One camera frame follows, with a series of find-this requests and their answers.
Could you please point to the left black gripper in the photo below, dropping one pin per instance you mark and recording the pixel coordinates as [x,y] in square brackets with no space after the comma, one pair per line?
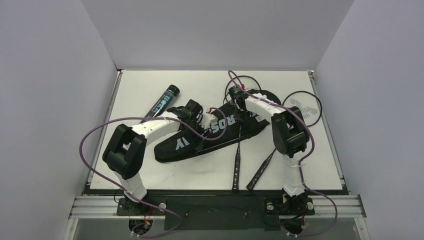
[184,110]

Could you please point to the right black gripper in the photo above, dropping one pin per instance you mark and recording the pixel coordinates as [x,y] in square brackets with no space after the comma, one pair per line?
[238,108]

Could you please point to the black racket bag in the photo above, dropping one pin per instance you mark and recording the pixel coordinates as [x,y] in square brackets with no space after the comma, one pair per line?
[185,144]

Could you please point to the black shuttlecock tube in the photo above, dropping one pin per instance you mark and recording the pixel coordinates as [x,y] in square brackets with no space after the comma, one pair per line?
[164,101]

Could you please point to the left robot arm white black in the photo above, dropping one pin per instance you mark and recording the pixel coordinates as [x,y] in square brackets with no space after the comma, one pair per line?
[125,151]

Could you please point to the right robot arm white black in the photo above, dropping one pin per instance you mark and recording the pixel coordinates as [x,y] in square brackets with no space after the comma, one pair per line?
[290,136]

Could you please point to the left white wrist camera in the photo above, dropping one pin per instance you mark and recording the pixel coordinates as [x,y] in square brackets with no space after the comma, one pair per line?
[207,119]

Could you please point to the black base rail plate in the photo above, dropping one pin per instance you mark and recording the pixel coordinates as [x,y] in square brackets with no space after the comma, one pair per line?
[217,210]

